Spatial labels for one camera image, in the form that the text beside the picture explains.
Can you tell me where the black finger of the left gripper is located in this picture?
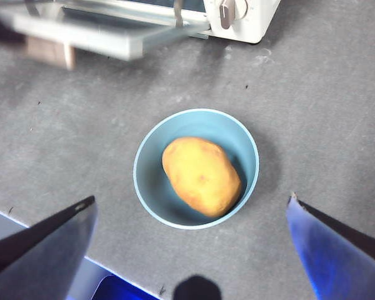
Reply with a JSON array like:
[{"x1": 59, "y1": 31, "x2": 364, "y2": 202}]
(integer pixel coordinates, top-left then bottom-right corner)
[{"x1": 0, "y1": 12, "x2": 28, "y2": 44}]

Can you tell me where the oven door with beige handle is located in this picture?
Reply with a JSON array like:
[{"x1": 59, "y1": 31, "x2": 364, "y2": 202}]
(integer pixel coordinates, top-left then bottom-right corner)
[{"x1": 0, "y1": 0, "x2": 213, "y2": 70}]

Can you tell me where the blue rounded plastic part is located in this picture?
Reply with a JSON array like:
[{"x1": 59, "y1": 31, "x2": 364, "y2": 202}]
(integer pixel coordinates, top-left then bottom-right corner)
[{"x1": 93, "y1": 274, "x2": 168, "y2": 300}]

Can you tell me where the blue bowl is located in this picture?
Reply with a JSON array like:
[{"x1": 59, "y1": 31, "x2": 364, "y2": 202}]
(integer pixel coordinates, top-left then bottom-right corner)
[{"x1": 132, "y1": 108, "x2": 260, "y2": 231}]

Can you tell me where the brown potato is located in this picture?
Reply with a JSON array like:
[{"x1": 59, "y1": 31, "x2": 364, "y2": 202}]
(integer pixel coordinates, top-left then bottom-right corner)
[{"x1": 161, "y1": 136, "x2": 243, "y2": 219}]

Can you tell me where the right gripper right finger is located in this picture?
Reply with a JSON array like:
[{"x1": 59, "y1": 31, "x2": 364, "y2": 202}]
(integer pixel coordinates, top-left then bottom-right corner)
[{"x1": 286, "y1": 192, "x2": 375, "y2": 300}]

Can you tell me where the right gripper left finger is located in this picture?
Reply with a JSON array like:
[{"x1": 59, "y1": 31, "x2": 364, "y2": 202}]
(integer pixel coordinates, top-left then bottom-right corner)
[{"x1": 0, "y1": 196, "x2": 98, "y2": 300}]

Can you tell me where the beige timer knob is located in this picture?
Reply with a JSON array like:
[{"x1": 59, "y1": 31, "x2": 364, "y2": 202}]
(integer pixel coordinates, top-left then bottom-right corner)
[{"x1": 220, "y1": 0, "x2": 248, "y2": 31}]

